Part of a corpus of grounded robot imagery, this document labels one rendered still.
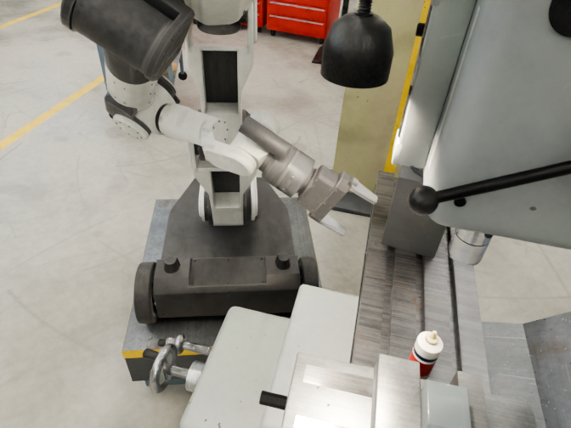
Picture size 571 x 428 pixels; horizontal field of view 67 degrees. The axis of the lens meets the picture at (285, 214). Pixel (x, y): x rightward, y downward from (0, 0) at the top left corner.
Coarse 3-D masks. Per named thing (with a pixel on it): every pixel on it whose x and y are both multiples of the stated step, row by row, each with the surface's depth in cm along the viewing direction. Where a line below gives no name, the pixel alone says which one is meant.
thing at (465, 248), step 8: (456, 232) 58; (464, 232) 56; (456, 240) 58; (464, 240) 57; (472, 240) 56; (480, 240) 56; (488, 240) 56; (448, 248) 61; (456, 248) 58; (464, 248) 57; (472, 248) 57; (480, 248) 57; (456, 256) 59; (464, 256) 58; (472, 256) 58; (480, 256) 58; (464, 264) 59; (472, 264) 59
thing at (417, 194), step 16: (512, 176) 38; (528, 176) 37; (544, 176) 37; (560, 176) 37; (416, 192) 41; (432, 192) 41; (448, 192) 40; (464, 192) 40; (480, 192) 39; (416, 208) 41; (432, 208) 41
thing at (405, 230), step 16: (400, 176) 85; (416, 176) 86; (400, 192) 87; (400, 208) 89; (400, 224) 92; (416, 224) 90; (432, 224) 89; (384, 240) 96; (400, 240) 94; (416, 240) 93; (432, 240) 91; (432, 256) 94
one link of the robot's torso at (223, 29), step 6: (246, 12) 92; (240, 18) 94; (246, 18) 94; (198, 24) 99; (234, 24) 99; (204, 30) 102; (210, 30) 102; (216, 30) 102; (222, 30) 102; (228, 30) 102; (234, 30) 102
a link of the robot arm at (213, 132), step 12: (204, 120) 84; (216, 120) 84; (204, 132) 82; (216, 132) 85; (228, 132) 88; (204, 144) 81; (216, 144) 80; (228, 144) 79; (216, 156) 81; (228, 156) 79; (240, 156) 78; (228, 168) 83; (240, 168) 80; (252, 168) 80
